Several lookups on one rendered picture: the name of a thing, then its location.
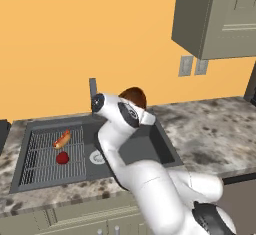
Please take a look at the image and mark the grey hanging corner cupboard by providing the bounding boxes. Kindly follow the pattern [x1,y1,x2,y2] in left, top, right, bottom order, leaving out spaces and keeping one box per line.
[171,0,256,61]

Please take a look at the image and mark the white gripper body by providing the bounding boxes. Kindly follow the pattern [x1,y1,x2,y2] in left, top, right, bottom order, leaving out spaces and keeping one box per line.
[138,109,157,127]

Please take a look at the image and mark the grey base cupboards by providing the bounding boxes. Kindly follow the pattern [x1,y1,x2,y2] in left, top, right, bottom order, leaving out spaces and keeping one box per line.
[0,192,152,235]

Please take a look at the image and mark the red tomato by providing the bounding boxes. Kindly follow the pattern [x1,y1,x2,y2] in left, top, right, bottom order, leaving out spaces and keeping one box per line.
[55,151,70,165]

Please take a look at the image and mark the grey sink rack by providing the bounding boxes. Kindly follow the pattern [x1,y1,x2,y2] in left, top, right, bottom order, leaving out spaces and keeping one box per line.
[18,125,87,186]

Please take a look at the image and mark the hot dog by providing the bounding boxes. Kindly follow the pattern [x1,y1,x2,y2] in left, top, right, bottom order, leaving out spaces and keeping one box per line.
[52,129,72,150]

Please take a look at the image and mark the dark grey sink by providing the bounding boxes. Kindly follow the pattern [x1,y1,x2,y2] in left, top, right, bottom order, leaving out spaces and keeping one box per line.
[9,113,185,194]

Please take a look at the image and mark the dark tall appliance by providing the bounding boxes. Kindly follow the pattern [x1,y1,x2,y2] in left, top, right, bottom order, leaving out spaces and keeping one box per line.
[243,64,256,107]

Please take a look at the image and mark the white sink drain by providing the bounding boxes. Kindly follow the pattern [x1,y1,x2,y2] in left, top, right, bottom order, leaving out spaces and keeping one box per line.
[88,149,107,166]

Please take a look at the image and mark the grey dishwasher front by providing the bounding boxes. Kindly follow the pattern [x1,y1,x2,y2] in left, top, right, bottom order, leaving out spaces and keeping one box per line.
[218,173,256,235]

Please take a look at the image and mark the brown bowl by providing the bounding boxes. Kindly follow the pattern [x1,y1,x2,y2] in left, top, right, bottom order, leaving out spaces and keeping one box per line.
[117,86,148,111]

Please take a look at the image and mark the grey tap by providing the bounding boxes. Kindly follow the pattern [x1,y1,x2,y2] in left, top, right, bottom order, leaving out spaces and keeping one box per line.
[88,77,99,104]

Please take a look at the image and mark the dark hob edge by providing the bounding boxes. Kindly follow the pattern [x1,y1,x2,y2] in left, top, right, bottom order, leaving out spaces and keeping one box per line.
[0,119,12,157]

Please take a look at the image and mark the grey wall socket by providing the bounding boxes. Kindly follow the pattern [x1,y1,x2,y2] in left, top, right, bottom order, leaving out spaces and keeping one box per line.
[178,55,195,78]
[194,58,210,77]

